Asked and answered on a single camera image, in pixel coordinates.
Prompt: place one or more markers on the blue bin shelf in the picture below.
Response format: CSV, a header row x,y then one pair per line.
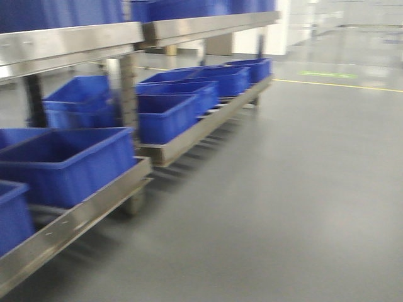
x,y
149,11
63,167
39,15

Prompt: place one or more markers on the blue bin bottom shelf front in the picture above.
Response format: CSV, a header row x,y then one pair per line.
x,y
63,167

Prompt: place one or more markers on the blue bin back left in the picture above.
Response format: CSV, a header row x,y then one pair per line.
x,y
83,102

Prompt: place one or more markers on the stainless steel shelf rack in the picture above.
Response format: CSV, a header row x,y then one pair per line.
x,y
29,53
170,32

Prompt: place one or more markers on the blue bin bottom shelf corner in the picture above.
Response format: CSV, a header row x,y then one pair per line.
x,y
16,221

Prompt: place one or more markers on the blue bin middle shelf right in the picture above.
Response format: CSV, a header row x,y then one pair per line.
x,y
149,11

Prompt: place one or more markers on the blue bin middle shelf left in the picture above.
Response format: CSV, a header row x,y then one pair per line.
x,y
39,15

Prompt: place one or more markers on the stainless steel right shelf rack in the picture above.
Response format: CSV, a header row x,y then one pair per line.
x,y
170,32

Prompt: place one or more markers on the blue bin right rack far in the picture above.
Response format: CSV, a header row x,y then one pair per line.
x,y
259,68

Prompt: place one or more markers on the blue bin right rack front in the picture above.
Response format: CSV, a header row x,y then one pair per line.
x,y
164,117

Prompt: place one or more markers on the blue bin rack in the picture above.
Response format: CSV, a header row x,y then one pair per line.
x,y
164,117
206,93
259,68
232,81

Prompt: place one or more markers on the stainless steel left shelf rack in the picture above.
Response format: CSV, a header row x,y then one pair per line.
x,y
29,53

